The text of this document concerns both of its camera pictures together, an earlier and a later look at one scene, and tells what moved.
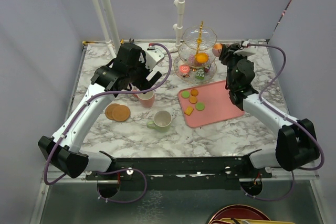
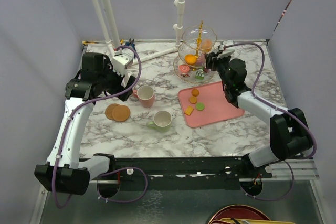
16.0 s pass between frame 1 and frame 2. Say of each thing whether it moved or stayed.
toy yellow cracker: stayed
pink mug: stayed
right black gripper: moved
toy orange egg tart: moved
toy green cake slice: stayed
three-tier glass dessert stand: stayed
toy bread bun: moved
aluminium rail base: stayed
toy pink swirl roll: stayed
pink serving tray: stayed
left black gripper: moved
